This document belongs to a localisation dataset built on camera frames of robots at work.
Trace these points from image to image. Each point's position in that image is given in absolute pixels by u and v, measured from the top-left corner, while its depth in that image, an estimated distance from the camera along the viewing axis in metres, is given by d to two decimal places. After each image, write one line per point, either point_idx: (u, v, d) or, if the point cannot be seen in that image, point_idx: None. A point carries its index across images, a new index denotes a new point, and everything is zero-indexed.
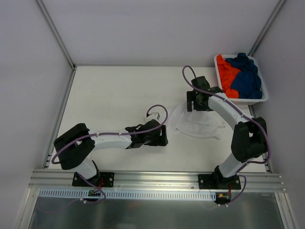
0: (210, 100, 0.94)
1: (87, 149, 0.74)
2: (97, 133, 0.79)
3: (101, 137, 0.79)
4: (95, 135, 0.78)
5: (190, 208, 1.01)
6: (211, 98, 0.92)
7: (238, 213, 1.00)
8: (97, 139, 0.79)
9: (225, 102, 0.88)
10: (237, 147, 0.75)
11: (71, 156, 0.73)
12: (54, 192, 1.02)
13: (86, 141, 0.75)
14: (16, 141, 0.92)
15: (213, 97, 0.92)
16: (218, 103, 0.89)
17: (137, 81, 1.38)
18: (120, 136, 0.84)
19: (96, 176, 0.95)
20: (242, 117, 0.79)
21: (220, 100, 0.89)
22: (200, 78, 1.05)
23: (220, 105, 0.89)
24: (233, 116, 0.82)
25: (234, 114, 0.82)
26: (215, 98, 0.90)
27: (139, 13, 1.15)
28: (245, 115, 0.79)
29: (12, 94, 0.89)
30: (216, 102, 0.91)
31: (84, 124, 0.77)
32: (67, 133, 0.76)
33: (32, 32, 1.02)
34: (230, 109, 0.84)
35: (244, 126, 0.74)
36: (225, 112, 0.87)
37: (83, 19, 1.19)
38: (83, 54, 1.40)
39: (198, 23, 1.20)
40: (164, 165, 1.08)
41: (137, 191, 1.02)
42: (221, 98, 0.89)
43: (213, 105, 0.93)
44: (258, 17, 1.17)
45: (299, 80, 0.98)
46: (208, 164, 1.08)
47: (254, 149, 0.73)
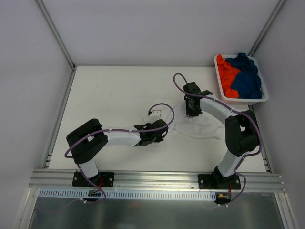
0: (201, 103, 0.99)
1: (100, 143, 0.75)
2: (110, 129, 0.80)
3: (114, 133, 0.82)
4: (107, 131, 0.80)
5: (189, 208, 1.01)
6: (202, 100, 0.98)
7: (238, 213, 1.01)
8: (109, 135, 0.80)
9: (215, 101, 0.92)
10: (231, 140, 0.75)
11: (84, 150, 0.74)
12: (54, 192, 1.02)
13: (98, 136, 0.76)
14: (16, 141, 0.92)
15: (204, 98, 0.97)
16: (209, 103, 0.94)
17: (137, 81, 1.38)
18: (131, 133, 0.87)
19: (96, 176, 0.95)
20: (232, 111, 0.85)
21: (210, 100, 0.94)
22: (190, 84, 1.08)
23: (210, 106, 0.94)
24: (223, 112, 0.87)
25: (224, 110, 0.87)
26: (205, 99, 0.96)
27: (139, 13, 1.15)
28: (234, 109, 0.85)
29: (12, 94, 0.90)
30: (207, 103, 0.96)
31: (96, 119, 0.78)
32: (81, 128, 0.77)
33: (32, 33, 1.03)
34: (220, 107, 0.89)
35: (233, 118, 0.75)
36: (215, 110, 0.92)
37: (82, 19, 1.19)
38: (83, 54, 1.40)
39: (198, 23, 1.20)
40: (165, 165, 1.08)
41: (137, 191, 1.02)
42: (211, 98, 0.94)
43: (204, 106, 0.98)
44: (258, 17, 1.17)
45: (299, 80, 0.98)
46: (208, 164, 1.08)
47: (247, 140, 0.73)
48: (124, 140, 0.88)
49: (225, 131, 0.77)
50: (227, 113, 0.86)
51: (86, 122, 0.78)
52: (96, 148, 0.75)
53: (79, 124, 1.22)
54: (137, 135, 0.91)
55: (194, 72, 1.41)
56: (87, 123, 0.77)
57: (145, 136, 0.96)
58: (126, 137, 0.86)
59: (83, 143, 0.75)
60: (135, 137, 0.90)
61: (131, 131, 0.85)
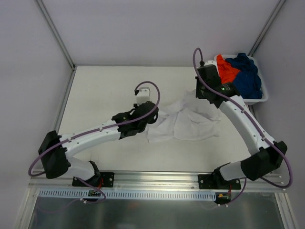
0: (223, 105, 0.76)
1: (57, 158, 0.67)
2: (69, 138, 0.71)
3: (75, 140, 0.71)
4: (67, 141, 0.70)
5: (189, 208, 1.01)
6: (227, 102, 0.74)
7: (238, 213, 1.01)
8: (71, 144, 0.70)
9: (243, 113, 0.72)
10: (249, 166, 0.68)
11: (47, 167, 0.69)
12: (54, 192, 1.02)
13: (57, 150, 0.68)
14: (16, 141, 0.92)
15: (229, 102, 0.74)
16: (235, 112, 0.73)
17: (137, 81, 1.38)
18: (103, 132, 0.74)
19: (96, 176, 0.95)
20: (263, 140, 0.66)
21: (238, 110, 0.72)
22: (210, 69, 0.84)
23: (236, 116, 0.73)
24: (252, 136, 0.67)
25: (254, 133, 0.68)
26: (230, 105, 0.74)
27: (139, 13, 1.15)
28: (267, 139, 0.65)
29: (12, 95, 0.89)
30: (231, 111, 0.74)
31: (54, 131, 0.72)
32: (42, 144, 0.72)
33: (32, 33, 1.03)
34: (249, 125, 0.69)
35: (265, 151, 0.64)
36: (240, 126, 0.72)
37: (82, 19, 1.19)
38: (83, 54, 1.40)
39: (198, 23, 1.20)
40: (165, 165, 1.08)
41: (137, 191, 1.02)
42: (239, 108, 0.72)
43: (228, 111, 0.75)
44: (258, 18, 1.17)
45: (299, 80, 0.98)
46: (208, 164, 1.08)
47: (267, 170, 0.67)
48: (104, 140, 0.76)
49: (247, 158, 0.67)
50: (257, 140, 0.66)
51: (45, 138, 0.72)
52: (58, 163, 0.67)
53: (79, 124, 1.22)
54: (115, 129, 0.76)
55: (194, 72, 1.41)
56: (46, 140, 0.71)
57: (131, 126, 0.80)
58: (100, 137, 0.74)
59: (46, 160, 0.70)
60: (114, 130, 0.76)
61: (101, 130, 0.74)
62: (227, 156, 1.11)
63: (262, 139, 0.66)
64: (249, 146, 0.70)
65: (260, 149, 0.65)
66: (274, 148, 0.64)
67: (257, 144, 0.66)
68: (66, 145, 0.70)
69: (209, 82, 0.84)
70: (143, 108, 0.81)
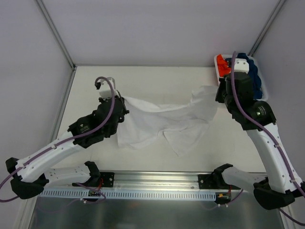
0: (255, 132, 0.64)
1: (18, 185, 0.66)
2: (23, 164, 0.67)
3: (30, 164, 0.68)
4: (22, 169, 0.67)
5: (189, 208, 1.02)
6: (260, 132, 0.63)
7: (238, 213, 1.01)
8: (27, 170, 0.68)
9: (276, 149, 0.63)
10: (267, 200, 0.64)
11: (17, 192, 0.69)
12: (54, 192, 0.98)
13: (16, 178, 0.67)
14: (16, 142, 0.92)
15: (263, 132, 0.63)
16: (267, 146, 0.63)
17: (137, 81, 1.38)
18: (57, 149, 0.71)
19: (96, 176, 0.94)
20: (291, 182, 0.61)
21: (270, 143, 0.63)
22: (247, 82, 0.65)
23: (266, 149, 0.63)
24: (280, 177, 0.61)
25: (283, 174, 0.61)
26: (263, 137, 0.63)
27: (139, 13, 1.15)
28: (296, 182, 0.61)
29: (12, 95, 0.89)
30: (262, 143, 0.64)
31: (11, 158, 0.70)
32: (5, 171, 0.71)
33: (32, 33, 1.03)
34: (279, 162, 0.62)
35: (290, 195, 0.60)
36: (268, 161, 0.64)
37: (82, 20, 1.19)
38: (83, 54, 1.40)
39: (197, 23, 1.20)
40: (165, 165, 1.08)
41: (137, 191, 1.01)
42: (273, 141, 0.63)
43: (256, 139, 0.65)
44: (258, 18, 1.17)
45: (299, 80, 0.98)
46: (208, 164, 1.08)
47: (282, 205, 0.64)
48: (65, 154, 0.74)
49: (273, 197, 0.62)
50: (285, 182, 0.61)
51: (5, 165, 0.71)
52: (24, 189, 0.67)
53: None
54: (70, 144, 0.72)
55: (194, 73, 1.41)
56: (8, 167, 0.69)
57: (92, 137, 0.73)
58: (58, 153, 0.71)
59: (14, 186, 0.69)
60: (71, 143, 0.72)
61: (54, 148, 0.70)
62: (227, 156, 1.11)
63: (290, 180, 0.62)
64: (270, 178, 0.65)
65: (287, 192, 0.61)
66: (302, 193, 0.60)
67: (284, 186, 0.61)
68: (21, 172, 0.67)
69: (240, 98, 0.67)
70: (101, 109, 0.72)
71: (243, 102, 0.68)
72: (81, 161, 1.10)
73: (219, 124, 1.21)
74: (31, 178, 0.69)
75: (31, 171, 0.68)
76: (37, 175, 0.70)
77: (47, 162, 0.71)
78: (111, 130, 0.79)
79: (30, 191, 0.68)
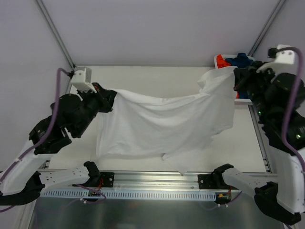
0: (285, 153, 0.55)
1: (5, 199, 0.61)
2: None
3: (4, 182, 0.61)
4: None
5: (188, 208, 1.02)
6: (292, 157, 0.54)
7: (237, 213, 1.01)
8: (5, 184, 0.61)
9: (301, 174, 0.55)
10: (269, 208, 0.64)
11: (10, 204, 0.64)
12: (53, 192, 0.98)
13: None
14: (17, 142, 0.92)
15: (294, 158, 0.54)
16: (292, 167, 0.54)
17: (136, 81, 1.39)
18: (22, 162, 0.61)
19: (97, 175, 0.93)
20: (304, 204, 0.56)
21: (299, 168, 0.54)
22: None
23: (291, 171, 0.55)
24: (296, 200, 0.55)
25: (299, 197, 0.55)
26: (293, 162, 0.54)
27: (139, 13, 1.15)
28: None
29: (13, 95, 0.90)
30: (289, 167, 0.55)
31: None
32: None
33: (31, 33, 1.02)
34: (300, 186, 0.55)
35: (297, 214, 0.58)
36: (288, 184, 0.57)
37: (82, 20, 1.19)
38: (83, 54, 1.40)
39: (198, 23, 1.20)
40: (164, 166, 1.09)
41: (136, 191, 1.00)
42: (302, 167, 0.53)
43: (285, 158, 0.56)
44: (258, 18, 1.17)
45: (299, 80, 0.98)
46: (208, 164, 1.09)
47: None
48: (38, 162, 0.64)
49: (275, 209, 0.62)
50: (298, 205, 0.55)
51: None
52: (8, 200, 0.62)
53: None
54: (32, 155, 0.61)
55: (193, 73, 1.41)
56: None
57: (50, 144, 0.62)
58: (27, 166, 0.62)
59: None
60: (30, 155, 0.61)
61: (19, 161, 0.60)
62: (227, 155, 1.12)
63: (303, 203, 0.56)
64: (280, 194, 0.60)
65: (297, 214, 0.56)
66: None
67: (296, 208, 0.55)
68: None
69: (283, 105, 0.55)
70: (60, 107, 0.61)
71: (281, 113, 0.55)
72: (81, 161, 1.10)
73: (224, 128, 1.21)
74: (12, 192, 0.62)
75: (8, 186, 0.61)
76: (19, 185, 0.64)
77: (17, 178, 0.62)
78: (76, 129, 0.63)
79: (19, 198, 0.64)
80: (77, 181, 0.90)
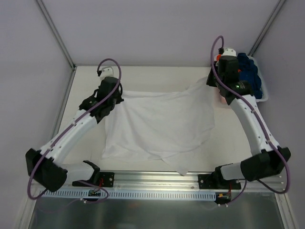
0: (235, 103, 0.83)
1: (52, 168, 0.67)
2: (50, 148, 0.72)
3: (57, 145, 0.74)
4: (49, 151, 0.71)
5: (189, 208, 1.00)
6: (238, 100, 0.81)
7: (238, 213, 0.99)
8: (54, 151, 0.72)
9: (252, 113, 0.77)
10: (249, 168, 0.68)
11: (49, 182, 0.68)
12: (55, 192, 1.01)
13: (45, 162, 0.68)
14: (18, 142, 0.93)
15: (241, 101, 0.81)
16: (243, 110, 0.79)
17: (136, 81, 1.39)
18: (76, 125, 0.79)
19: (96, 171, 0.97)
20: (267, 142, 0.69)
21: (248, 109, 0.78)
22: (234, 63, 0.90)
23: (245, 113, 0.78)
24: (257, 137, 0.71)
25: (259, 135, 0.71)
26: (241, 103, 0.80)
27: (139, 13, 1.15)
28: (270, 142, 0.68)
29: (13, 95, 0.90)
30: (241, 110, 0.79)
31: (31, 149, 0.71)
32: (29, 165, 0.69)
33: (31, 32, 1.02)
34: (256, 126, 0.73)
35: (268, 157, 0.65)
36: (248, 129, 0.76)
37: (83, 20, 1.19)
38: (83, 54, 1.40)
39: (198, 23, 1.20)
40: (164, 166, 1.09)
41: (137, 191, 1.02)
42: (249, 107, 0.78)
43: (236, 109, 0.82)
44: (258, 18, 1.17)
45: (299, 80, 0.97)
46: (208, 164, 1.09)
47: (265, 175, 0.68)
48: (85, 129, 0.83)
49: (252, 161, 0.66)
50: (261, 141, 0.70)
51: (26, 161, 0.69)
52: (53, 172, 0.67)
53: None
54: (85, 118, 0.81)
55: (193, 73, 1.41)
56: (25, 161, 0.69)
57: (97, 109, 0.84)
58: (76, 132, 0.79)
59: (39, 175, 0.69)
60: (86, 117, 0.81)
61: (75, 124, 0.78)
62: (227, 155, 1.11)
63: (267, 141, 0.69)
64: (251, 144, 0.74)
65: (263, 151, 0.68)
66: (277, 154, 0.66)
67: (260, 144, 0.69)
68: (50, 154, 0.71)
69: (226, 76, 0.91)
70: (105, 84, 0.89)
71: (228, 79, 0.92)
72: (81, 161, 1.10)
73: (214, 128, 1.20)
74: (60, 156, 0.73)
75: (61, 149, 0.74)
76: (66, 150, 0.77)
77: (70, 140, 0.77)
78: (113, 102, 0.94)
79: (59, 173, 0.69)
80: (82, 175, 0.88)
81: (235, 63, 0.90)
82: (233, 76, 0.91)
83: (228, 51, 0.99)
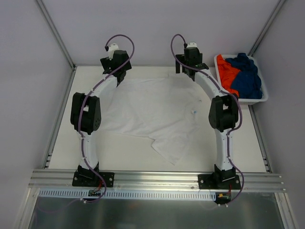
0: (196, 76, 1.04)
1: (96, 104, 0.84)
2: (92, 90, 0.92)
3: (96, 90, 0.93)
4: (92, 92, 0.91)
5: (189, 208, 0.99)
6: (197, 73, 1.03)
7: (238, 213, 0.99)
8: (96, 93, 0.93)
9: (208, 78, 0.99)
10: (213, 116, 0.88)
11: (92, 116, 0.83)
12: (55, 192, 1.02)
13: (90, 101, 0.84)
14: (18, 142, 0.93)
15: (199, 72, 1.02)
16: (203, 79, 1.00)
17: (136, 81, 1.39)
18: (106, 81, 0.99)
19: (96, 167, 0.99)
20: (220, 91, 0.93)
21: (204, 76, 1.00)
22: (194, 50, 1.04)
23: (203, 80, 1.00)
24: (212, 91, 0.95)
25: (214, 88, 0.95)
26: (199, 74, 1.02)
27: (139, 13, 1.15)
28: (222, 90, 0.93)
29: (13, 95, 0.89)
30: (200, 78, 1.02)
31: (78, 93, 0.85)
32: (74, 106, 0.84)
33: (32, 32, 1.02)
34: (210, 84, 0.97)
35: (220, 99, 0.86)
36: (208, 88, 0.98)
37: (82, 20, 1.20)
38: (82, 54, 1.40)
39: (198, 23, 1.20)
40: (164, 166, 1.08)
41: (137, 191, 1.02)
42: (205, 75, 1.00)
43: (198, 80, 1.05)
44: (258, 17, 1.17)
45: (299, 80, 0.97)
46: (208, 164, 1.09)
47: (225, 119, 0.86)
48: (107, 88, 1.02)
49: (212, 109, 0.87)
50: (215, 93, 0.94)
51: (73, 101, 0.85)
52: (97, 107, 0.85)
53: None
54: (111, 77, 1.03)
55: None
56: (73, 101, 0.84)
57: (117, 73, 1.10)
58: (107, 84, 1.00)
59: (85, 114, 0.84)
60: (111, 77, 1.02)
61: (106, 79, 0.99)
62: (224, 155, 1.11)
63: (219, 91, 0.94)
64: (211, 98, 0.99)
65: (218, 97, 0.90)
66: (227, 98, 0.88)
67: (214, 94, 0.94)
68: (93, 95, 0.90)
69: (189, 61, 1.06)
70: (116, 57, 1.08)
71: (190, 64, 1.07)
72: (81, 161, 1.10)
73: (201, 116, 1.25)
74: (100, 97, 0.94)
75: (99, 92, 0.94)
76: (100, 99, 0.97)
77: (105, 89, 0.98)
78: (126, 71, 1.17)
79: (98, 109, 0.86)
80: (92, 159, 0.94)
81: (196, 49, 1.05)
82: (195, 60, 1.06)
83: (189, 44, 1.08)
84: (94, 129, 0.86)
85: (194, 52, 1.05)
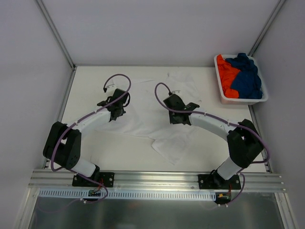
0: (191, 119, 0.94)
1: (76, 140, 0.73)
2: (76, 122, 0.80)
3: (81, 123, 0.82)
4: (75, 125, 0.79)
5: (189, 208, 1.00)
6: (191, 116, 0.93)
7: (238, 213, 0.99)
8: (79, 126, 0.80)
9: (206, 115, 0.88)
10: (238, 154, 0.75)
11: (68, 152, 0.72)
12: (55, 192, 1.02)
13: (69, 134, 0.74)
14: (18, 142, 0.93)
15: (193, 115, 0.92)
16: (200, 119, 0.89)
17: (136, 81, 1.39)
18: (98, 114, 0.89)
19: (96, 169, 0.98)
20: (229, 124, 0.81)
21: (201, 115, 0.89)
22: (174, 97, 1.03)
23: (202, 120, 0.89)
24: (220, 127, 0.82)
25: (220, 124, 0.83)
26: (195, 115, 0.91)
27: (139, 13, 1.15)
28: (231, 123, 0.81)
29: (13, 95, 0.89)
30: (197, 119, 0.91)
31: (58, 122, 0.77)
32: (50, 139, 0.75)
33: (32, 32, 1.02)
34: (214, 122, 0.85)
35: (236, 134, 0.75)
36: (211, 127, 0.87)
37: (82, 20, 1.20)
38: (82, 54, 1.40)
39: (198, 23, 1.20)
40: (164, 166, 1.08)
41: (137, 191, 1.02)
42: (201, 114, 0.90)
43: (196, 122, 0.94)
44: (259, 17, 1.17)
45: (299, 80, 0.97)
46: (208, 164, 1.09)
47: (251, 151, 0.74)
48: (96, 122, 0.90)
49: (235, 147, 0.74)
50: (224, 128, 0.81)
51: (50, 132, 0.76)
52: (77, 143, 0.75)
53: None
54: (105, 110, 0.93)
55: (193, 73, 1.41)
56: (50, 131, 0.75)
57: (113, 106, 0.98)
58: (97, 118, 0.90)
59: (61, 149, 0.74)
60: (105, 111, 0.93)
61: (96, 112, 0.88)
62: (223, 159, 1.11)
63: (228, 124, 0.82)
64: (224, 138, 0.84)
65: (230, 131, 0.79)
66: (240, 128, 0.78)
67: (226, 130, 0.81)
68: (76, 127, 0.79)
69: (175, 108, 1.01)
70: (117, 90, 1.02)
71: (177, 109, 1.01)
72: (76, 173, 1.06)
73: None
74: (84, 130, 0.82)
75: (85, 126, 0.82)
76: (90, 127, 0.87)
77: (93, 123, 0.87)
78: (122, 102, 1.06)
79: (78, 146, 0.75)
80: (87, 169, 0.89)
81: (175, 96, 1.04)
82: (179, 105, 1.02)
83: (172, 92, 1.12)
84: (68, 167, 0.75)
85: (175, 98, 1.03)
